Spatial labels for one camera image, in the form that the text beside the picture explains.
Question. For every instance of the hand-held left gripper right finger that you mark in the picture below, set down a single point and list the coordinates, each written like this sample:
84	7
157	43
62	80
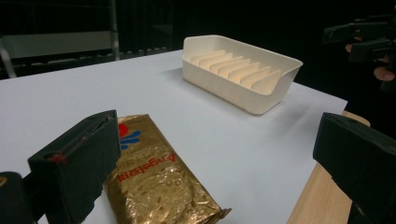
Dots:
361	155

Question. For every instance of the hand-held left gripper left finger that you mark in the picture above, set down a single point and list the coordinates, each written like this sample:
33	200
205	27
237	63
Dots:
77	161

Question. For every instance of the gold foil snack packet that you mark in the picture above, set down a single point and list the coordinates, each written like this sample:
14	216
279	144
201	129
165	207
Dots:
155	180

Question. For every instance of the cream plastic rack with dividers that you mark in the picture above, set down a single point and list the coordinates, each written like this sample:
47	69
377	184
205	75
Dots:
236	77

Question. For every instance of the grey panel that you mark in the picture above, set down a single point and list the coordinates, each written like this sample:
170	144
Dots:
56	43

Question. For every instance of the slanted metal stand leg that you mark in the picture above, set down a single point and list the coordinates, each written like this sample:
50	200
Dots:
7	60

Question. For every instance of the white table sheet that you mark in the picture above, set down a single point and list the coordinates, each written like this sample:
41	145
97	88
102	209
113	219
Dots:
202	130

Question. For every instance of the metal stand pole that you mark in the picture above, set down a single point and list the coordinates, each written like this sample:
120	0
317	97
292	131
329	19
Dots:
114	29

